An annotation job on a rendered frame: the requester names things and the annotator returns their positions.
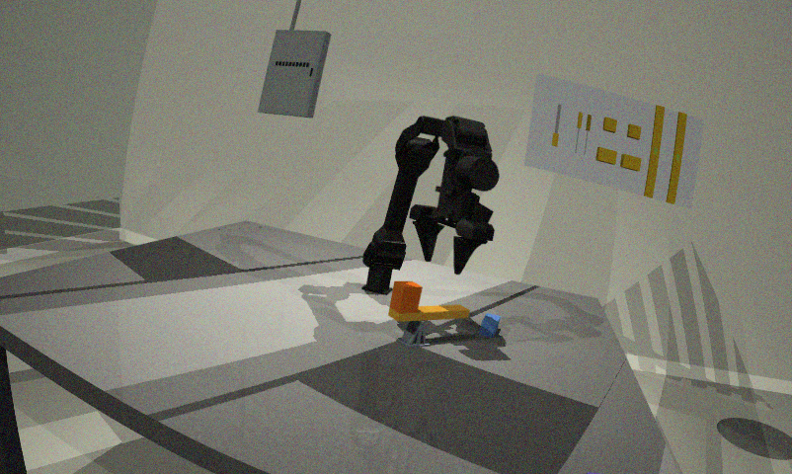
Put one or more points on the orange-brown bar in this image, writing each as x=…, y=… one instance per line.
x=405, y=300

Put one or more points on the blue cube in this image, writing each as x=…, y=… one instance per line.
x=489, y=325

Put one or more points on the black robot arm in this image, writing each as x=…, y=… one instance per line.
x=468, y=163

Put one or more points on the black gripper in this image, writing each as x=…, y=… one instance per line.
x=453, y=203

